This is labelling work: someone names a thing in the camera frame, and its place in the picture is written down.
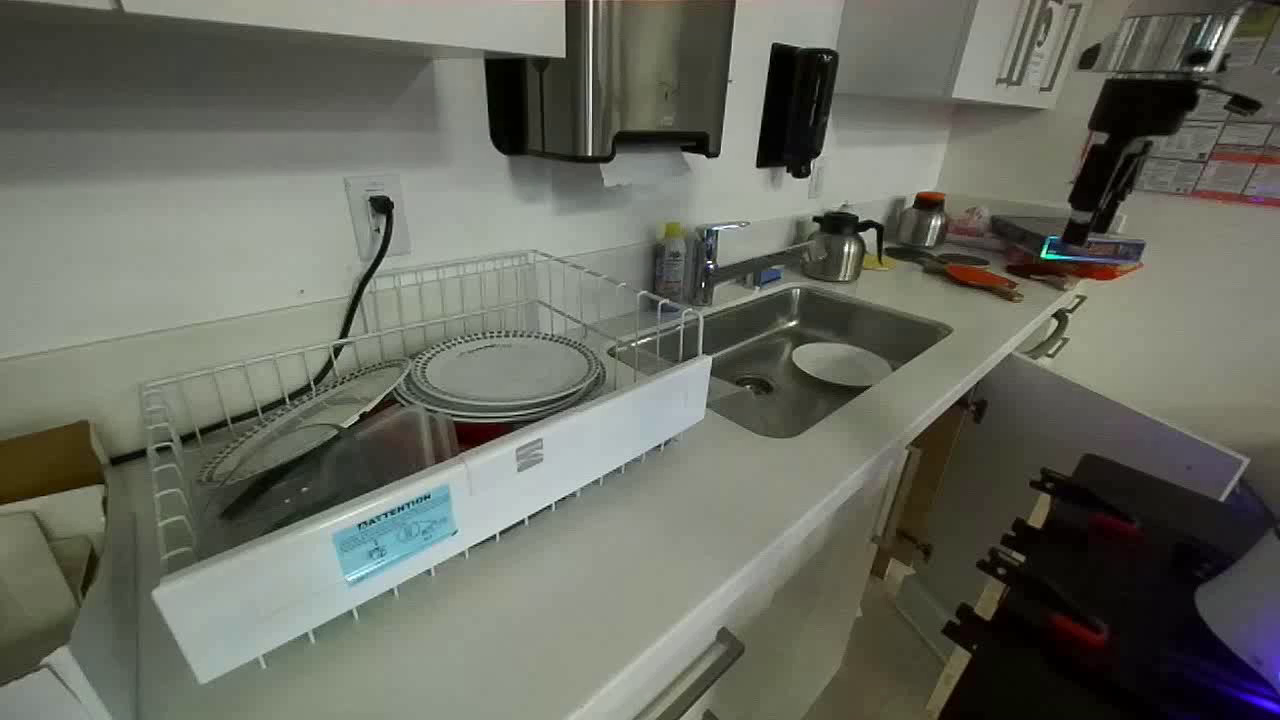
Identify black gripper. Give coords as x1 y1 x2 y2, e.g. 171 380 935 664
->
1059 76 1204 253

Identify white base cabinet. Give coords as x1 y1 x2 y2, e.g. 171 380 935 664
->
574 396 991 720

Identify red flat item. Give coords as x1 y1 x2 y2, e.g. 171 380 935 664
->
1003 253 1146 289

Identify purple flat box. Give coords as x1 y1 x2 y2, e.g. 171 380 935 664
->
988 211 1152 268

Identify gray notice board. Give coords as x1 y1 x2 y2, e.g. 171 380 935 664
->
1142 33 1280 211

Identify silver pot red lid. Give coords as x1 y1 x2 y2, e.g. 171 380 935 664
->
890 186 955 260

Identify black steel kettle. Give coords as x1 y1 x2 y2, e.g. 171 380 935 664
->
795 209 890 289

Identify stainless steel sink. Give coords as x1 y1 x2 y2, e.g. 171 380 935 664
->
603 279 960 443

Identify black red bar clamp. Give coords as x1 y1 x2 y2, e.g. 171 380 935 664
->
1028 462 1152 541
976 522 1088 607
939 599 1119 673

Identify white plate in sink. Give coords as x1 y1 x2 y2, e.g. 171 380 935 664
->
787 337 895 396

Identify chrome sink faucet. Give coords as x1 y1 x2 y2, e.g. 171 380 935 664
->
684 219 807 311

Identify black robot stand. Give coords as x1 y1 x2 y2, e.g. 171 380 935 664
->
935 453 1280 720

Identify clear soap bottle yellow cap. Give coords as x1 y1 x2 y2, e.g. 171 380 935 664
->
648 219 692 302

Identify white paper towel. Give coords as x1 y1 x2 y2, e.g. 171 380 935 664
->
594 145 701 190

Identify steel paper towel dispenser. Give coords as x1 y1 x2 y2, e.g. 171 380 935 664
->
481 0 741 168

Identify white rack tray blue label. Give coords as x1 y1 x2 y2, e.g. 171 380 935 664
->
150 353 717 689

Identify red bowl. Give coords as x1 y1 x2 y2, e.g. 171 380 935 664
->
451 417 540 455

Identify tilted white dinner plate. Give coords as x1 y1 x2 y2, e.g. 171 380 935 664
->
197 365 411 490

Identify steel cabinet handle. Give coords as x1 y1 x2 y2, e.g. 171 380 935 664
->
1022 291 1088 369

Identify orange handled tool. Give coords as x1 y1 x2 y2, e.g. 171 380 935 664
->
920 256 1028 309

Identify white wall cabinet printed handles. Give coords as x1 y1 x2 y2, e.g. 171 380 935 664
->
836 0 1102 111

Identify black wall soap dispenser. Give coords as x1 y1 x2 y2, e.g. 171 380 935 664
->
752 38 844 182

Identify steel drawer handle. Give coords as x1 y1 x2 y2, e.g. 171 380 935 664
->
632 622 748 720

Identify white wire dish rack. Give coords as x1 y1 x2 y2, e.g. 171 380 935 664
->
134 245 717 673

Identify black power cable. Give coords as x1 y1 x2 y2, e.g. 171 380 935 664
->
105 190 399 473

